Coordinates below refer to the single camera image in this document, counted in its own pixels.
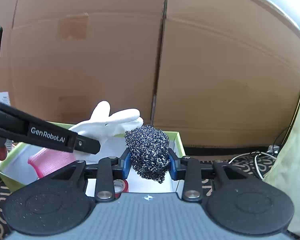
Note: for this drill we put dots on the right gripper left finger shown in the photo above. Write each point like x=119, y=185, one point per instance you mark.
x=108, y=170

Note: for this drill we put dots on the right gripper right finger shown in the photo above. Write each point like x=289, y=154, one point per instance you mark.
x=187, y=169

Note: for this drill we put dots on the white glove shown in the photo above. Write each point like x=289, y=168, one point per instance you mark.
x=102, y=125

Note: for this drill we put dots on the black mesh scrubber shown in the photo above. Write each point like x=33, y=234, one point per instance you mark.
x=149, y=152

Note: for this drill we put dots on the red tape roll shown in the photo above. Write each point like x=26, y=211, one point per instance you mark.
x=120, y=186

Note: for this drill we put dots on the white shipping label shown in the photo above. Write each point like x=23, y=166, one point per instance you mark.
x=4, y=98

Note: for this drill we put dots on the pink glove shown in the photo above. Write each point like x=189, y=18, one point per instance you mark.
x=47, y=161

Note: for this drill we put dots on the cream fabric bag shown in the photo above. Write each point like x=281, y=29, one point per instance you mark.
x=285, y=173

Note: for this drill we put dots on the large brown cardboard box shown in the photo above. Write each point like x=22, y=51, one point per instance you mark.
x=222, y=73

